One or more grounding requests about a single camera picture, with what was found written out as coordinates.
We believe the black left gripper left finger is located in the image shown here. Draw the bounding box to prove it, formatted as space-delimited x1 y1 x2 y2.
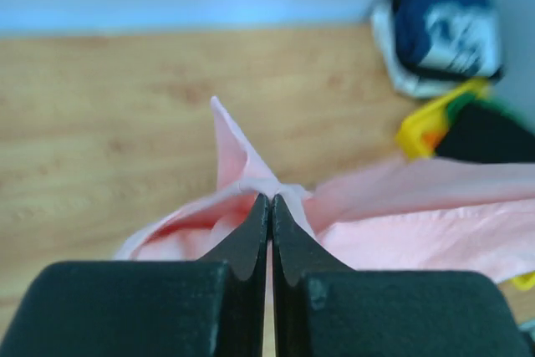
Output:
1 195 268 357

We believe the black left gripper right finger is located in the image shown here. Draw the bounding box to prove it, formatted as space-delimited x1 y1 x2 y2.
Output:
271 196 532 357

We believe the pink t shirt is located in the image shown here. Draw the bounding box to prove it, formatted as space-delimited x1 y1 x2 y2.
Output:
116 98 534 283

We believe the black folded shirt in stack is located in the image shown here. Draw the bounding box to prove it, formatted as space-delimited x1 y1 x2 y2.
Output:
400 61 504 82

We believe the yellow plastic bin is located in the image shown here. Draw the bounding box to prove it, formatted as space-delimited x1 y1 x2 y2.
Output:
396 80 534 288

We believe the orange cloth in bin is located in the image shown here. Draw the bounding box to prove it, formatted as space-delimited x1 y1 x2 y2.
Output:
421 131 446 150

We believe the black folded t shirt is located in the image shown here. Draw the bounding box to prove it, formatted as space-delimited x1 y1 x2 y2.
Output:
435 100 534 164

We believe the navy printed folded t shirt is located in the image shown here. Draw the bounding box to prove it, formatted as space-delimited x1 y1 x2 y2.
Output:
392 0 503 74

